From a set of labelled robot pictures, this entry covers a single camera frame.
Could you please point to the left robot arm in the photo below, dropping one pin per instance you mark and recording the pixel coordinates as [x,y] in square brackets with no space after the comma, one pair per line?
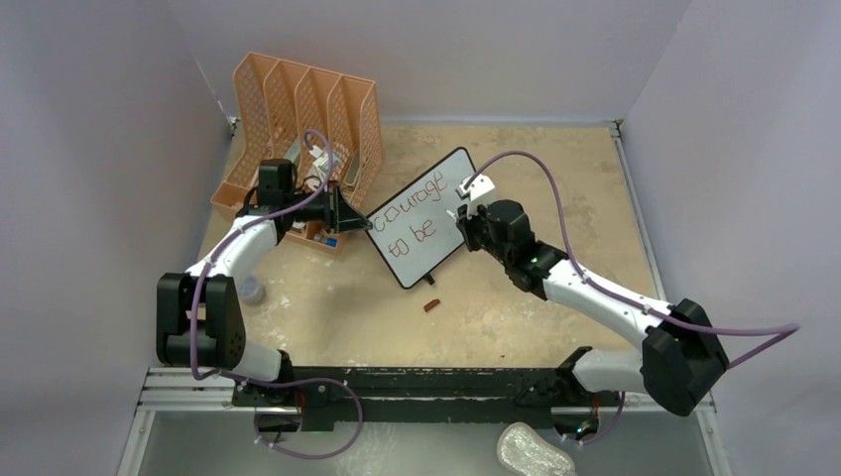
[199,320]

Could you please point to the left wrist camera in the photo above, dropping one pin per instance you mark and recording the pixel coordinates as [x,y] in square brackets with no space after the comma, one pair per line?
[318,170]

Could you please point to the clear plastic jar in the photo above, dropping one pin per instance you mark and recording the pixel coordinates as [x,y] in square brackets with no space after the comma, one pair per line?
[251,292]

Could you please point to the grey eraser block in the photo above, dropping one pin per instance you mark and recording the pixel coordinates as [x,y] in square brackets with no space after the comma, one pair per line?
[292,153]

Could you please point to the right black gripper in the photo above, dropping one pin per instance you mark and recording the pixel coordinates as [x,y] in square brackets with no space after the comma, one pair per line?
[467,223]

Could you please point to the peach plastic file organizer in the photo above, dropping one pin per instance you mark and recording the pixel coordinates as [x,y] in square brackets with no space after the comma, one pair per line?
[278,100]

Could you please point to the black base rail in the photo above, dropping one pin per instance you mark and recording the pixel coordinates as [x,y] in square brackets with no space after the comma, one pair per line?
[325,396]

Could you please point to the silver foil pouch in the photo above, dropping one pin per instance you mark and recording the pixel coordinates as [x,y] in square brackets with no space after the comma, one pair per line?
[521,450]

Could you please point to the black framed whiteboard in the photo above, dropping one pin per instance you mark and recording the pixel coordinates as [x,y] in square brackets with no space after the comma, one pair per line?
[413,231]

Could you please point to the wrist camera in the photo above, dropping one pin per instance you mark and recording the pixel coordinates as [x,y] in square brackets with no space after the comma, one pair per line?
[318,170]
[479,191]

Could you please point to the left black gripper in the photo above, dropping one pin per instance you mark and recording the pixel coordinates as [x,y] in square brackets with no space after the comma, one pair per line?
[338,215]

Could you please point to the grey rounded case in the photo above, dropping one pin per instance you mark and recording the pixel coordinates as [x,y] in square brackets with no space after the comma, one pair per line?
[354,170]

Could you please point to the aluminium frame rail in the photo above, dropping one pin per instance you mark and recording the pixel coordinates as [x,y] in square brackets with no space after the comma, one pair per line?
[706,404]

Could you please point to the brown marker cap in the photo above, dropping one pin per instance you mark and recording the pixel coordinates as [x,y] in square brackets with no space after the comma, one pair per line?
[431,305]

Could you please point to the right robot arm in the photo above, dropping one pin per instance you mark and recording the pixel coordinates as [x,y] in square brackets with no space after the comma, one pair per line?
[676,360]

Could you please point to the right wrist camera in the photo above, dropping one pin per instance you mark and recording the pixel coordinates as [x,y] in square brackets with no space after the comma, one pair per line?
[479,191]

